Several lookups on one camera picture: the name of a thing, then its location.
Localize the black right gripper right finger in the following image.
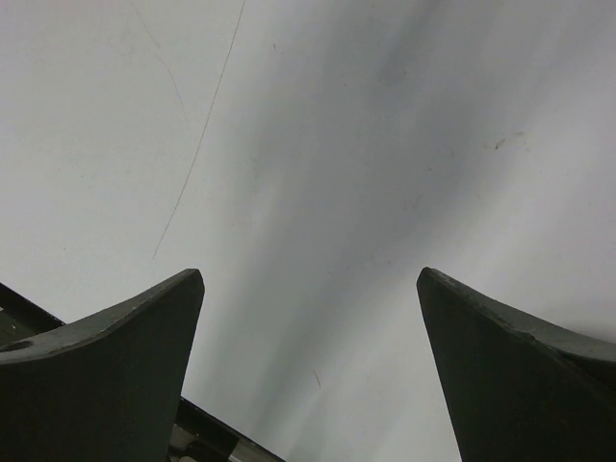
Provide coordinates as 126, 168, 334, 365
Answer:
417, 268, 615, 461

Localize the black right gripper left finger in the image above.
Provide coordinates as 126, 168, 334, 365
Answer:
1, 269, 205, 461

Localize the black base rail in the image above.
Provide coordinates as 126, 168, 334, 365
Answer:
1, 285, 281, 462

